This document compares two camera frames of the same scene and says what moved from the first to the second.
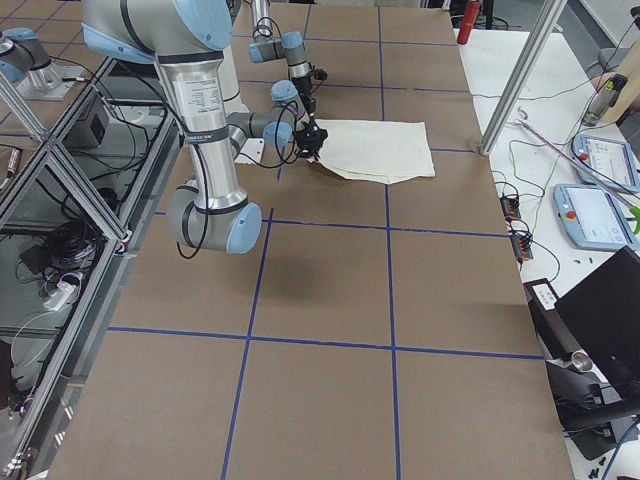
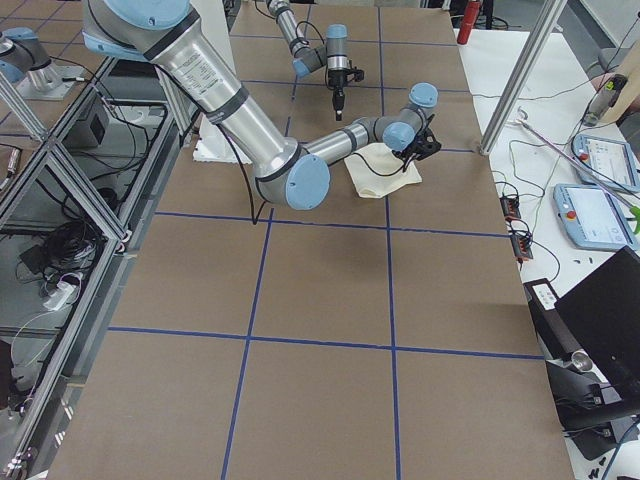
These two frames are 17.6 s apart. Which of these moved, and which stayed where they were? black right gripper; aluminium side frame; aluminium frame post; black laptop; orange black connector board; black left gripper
Moved: black left gripper; black right gripper
Stayed: orange black connector board; black laptop; aluminium frame post; aluminium side frame
